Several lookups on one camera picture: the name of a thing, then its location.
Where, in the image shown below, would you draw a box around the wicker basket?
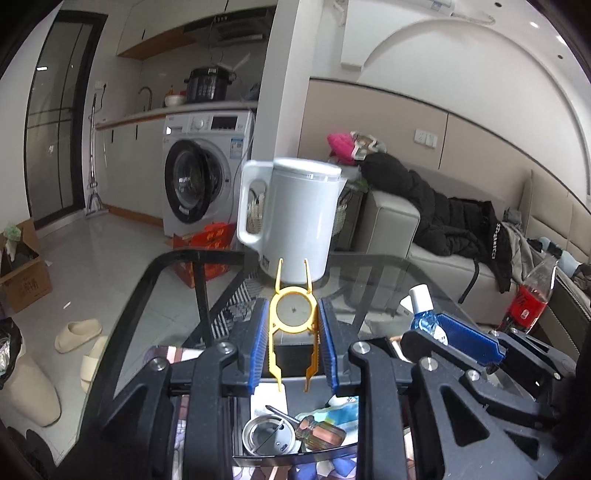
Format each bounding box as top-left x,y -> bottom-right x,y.
247,185 -> 354,252

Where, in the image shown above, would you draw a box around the beige slipper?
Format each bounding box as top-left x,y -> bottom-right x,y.
54,318 -> 103,354
80,335 -> 109,393

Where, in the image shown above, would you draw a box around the range hood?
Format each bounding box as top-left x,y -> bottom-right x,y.
182,9 -> 273,44

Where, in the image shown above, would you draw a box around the mop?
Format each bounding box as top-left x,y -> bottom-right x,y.
84,93 -> 109,220

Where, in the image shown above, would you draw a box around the cola bottle red label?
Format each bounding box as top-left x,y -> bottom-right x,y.
496,253 -> 561,335

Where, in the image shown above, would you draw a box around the white wall cabinets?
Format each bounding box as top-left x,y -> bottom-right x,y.
115,0 -> 278,60

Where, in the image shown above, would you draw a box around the blue liquid bottle white cap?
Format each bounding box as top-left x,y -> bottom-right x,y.
409,285 -> 451,347

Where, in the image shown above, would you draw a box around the light blue pillow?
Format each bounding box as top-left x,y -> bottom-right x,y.
538,236 -> 591,282

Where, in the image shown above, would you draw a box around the brown cardboard box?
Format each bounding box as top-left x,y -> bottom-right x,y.
0,218 -> 54,315

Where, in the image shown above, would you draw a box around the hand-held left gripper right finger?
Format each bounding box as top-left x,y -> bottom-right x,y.
318,296 -> 541,480

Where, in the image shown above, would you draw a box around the black pressure cooker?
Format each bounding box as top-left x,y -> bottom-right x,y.
184,67 -> 234,103

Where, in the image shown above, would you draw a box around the red gift box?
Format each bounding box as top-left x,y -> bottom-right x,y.
173,222 -> 238,288

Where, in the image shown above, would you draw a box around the white electric kettle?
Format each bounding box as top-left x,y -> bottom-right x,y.
236,157 -> 347,284

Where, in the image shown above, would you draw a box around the grey clothing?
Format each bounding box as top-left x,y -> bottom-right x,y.
501,208 -> 552,282

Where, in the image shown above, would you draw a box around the beige sofa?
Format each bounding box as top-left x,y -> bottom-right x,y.
351,166 -> 591,365

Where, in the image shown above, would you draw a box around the black jacket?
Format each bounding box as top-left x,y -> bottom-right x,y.
360,152 -> 513,294

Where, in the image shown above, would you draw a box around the green white card pack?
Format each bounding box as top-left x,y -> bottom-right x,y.
325,394 -> 360,425

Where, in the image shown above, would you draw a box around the white kitchen counter cabinet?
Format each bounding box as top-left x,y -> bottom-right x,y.
95,104 -> 259,227

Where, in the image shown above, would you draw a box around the black cardboard box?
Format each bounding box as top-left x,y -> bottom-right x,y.
228,335 -> 407,468

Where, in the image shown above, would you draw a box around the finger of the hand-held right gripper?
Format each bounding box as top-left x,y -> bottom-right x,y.
434,313 -> 578,384
401,329 -> 561,430

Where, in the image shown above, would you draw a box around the black framed glass door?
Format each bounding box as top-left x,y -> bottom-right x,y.
23,11 -> 109,232

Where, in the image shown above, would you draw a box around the white washing machine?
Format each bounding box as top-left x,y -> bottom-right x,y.
161,111 -> 256,241

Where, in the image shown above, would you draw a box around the clear handle screwdriver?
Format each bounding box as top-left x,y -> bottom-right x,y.
265,406 -> 347,450

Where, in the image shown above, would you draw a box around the pink cloth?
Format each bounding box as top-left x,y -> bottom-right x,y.
327,132 -> 358,166

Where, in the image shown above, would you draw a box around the white trash bin black bag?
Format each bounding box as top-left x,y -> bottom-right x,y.
0,318 -> 62,428

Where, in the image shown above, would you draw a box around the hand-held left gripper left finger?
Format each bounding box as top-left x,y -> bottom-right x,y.
55,298 -> 271,480

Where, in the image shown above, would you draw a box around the yellow plastic tool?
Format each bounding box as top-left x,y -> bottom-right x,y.
269,258 -> 320,393

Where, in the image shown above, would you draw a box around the white router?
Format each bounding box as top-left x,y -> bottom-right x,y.
222,53 -> 252,77

